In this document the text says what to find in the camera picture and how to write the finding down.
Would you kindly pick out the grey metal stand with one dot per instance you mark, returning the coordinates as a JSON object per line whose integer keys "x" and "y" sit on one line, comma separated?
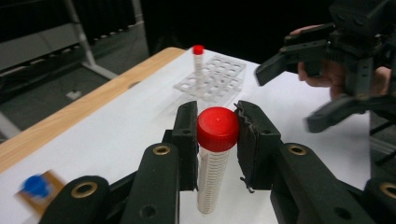
{"x": 81, "y": 40}

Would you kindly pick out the clear plastic tube rack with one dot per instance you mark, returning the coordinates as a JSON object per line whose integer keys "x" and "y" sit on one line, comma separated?
{"x": 224, "y": 77}

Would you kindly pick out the white plug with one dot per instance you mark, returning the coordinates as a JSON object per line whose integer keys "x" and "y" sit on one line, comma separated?
{"x": 73, "y": 94}

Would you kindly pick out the blue capped test tube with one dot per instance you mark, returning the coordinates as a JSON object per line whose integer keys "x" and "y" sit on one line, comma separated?
{"x": 35, "y": 186}

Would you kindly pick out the red capped test tube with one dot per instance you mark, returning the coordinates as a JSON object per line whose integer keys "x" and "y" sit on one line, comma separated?
{"x": 218, "y": 130}
{"x": 198, "y": 49}

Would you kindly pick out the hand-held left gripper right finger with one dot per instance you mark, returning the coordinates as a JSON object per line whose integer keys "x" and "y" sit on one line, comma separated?
{"x": 257, "y": 149}

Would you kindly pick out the wooden test tube rack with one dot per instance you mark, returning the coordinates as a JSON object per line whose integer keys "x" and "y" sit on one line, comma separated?
{"x": 56, "y": 180}

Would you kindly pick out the white table sheet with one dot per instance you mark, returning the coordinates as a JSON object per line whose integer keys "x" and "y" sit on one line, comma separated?
{"x": 109, "y": 137}

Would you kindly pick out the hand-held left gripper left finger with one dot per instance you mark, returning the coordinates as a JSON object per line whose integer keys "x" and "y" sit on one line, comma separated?
{"x": 186, "y": 140}

